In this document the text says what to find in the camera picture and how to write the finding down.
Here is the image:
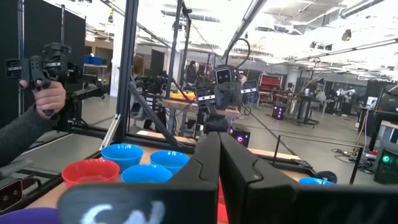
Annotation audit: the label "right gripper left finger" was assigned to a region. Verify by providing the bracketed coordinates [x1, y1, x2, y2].
[57, 131, 221, 224]

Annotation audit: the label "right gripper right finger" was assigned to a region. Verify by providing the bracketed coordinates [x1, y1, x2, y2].
[219, 131, 398, 224]

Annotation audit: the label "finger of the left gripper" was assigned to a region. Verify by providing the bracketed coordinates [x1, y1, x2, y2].
[215, 84, 229, 110]
[228, 84, 243, 110]

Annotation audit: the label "blue plastic mini bowl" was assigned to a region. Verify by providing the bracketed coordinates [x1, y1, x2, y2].
[121, 164, 174, 184]
[298, 177, 336, 186]
[101, 143, 145, 172]
[149, 150, 190, 175]

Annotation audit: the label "red plastic mini bowl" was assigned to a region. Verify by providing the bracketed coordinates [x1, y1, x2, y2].
[61, 159, 121, 189]
[217, 179, 230, 224]

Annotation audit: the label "purple plastic mini bowl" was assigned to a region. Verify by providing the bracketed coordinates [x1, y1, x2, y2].
[0, 207, 60, 224]

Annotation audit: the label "person's forearm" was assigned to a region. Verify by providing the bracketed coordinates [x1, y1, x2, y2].
[0, 104, 60, 168]

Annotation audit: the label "wooden work table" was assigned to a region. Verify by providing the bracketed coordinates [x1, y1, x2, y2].
[162, 98, 241, 138]

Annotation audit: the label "yellow flat item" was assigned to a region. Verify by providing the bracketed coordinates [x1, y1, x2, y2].
[169, 91, 197, 102]

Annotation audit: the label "red storage rack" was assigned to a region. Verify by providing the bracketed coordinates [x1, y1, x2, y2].
[258, 73, 283, 105]

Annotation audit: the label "computer case purple light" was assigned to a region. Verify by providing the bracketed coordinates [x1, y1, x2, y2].
[271, 104, 287, 121]
[228, 125, 251, 149]

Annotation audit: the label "blue storage bins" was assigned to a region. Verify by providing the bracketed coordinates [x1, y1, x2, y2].
[83, 55, 105, 66]

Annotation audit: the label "computer case green light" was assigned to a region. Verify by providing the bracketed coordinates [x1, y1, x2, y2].
[372, 145, 398, 185]

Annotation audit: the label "person's hand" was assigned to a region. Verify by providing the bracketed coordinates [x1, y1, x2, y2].
[19, 79, 67, 118]

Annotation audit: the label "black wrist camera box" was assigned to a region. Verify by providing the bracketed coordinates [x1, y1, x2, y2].
[215, 65, 233, 85]

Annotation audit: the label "black metal post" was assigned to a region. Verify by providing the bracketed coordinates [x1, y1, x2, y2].
[165, 0, 193, 98]

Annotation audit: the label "black aluminium table frame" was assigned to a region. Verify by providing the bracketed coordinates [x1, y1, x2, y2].
[0, 0, 315, 215]

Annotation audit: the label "silver frame bracket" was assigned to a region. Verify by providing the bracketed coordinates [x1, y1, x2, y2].
[99, 113, 121, 151]

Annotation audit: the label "black partition wall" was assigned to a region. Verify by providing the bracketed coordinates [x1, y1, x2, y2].
[0, 0, 86, 128]

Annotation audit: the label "black depth camera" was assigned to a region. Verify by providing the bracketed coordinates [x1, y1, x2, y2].
[0, 159, 34, 213]

